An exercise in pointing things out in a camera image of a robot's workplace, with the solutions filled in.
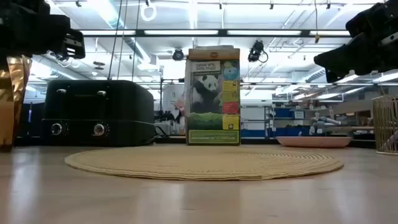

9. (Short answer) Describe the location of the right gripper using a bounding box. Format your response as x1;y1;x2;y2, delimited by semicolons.
313;0;398;83

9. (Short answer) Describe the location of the white hanging ring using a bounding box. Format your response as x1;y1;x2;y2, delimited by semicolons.
140;2;157;22

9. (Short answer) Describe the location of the yellow hanging cable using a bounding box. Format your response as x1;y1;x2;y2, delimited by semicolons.
313;0;321;44

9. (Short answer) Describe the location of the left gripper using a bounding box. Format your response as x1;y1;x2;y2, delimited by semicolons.
0;0;86;60

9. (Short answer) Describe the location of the black overhead camera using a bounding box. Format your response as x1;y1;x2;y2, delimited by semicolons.
248;40;269;63

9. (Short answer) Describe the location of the pink plate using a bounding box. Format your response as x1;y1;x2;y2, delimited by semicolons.
275;136;353;149

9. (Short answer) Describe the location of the amber faceted tumbler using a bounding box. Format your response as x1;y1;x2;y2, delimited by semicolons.
0;55;32;153

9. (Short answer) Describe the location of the black ceiling light rail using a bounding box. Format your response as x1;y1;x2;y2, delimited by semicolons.
79;28;351;39

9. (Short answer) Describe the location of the shelf with blue bins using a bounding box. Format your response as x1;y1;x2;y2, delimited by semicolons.
241;104;376;139

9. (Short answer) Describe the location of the gold wire utensil holder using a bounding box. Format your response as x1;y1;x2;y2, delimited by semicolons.
371;95;398;157

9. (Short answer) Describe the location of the black hanging cable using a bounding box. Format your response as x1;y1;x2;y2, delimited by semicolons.
131;0;141;82
107;0;124;80
116;0;129;80

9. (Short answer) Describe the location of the black four-slot toaster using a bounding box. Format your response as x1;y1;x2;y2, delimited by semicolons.
42;80;155;147

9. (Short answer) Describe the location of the panda cereal box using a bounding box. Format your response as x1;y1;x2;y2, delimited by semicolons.
185;45;242;146

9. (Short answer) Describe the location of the black toaster power cable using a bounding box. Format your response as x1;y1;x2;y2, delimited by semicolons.
149;125;170;146

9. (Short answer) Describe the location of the round woven tan placemat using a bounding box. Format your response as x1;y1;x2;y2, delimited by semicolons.
64;145;345;182

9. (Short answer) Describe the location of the round black ceiling camera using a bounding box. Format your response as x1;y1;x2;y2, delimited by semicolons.
172;48;185;62

